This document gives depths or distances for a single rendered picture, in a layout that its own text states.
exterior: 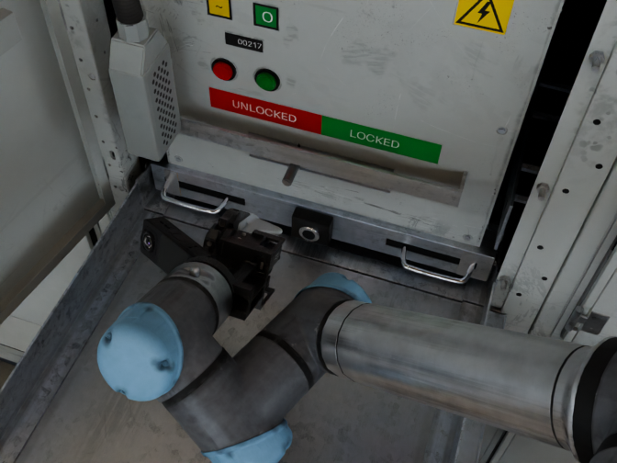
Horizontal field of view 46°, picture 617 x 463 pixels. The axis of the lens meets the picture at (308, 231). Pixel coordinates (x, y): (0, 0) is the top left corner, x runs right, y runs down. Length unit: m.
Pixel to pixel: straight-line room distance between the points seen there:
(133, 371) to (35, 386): 0.43
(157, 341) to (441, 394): 0.24
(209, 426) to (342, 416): 0.36
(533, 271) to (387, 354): 0.44
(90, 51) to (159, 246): 0.30
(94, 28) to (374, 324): 0.56
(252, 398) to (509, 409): 0.24
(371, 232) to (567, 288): 0.29
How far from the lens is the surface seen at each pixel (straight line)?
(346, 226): 1.10
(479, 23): 0.83
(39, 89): 1.05
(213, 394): 0.67
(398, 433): 1.00
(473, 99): 0.89
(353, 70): 0.91
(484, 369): 0.57
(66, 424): 1.04
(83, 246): 1.36
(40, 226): 1.16
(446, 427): 1.01
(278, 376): 0.69
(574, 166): 0.88
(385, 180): 0.96
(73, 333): 1.10
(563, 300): 1.08
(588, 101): 0.83
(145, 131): 0.95
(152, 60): 0.91
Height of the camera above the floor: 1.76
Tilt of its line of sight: 52 degrees down
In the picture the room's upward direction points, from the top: 2 degrees clockwise
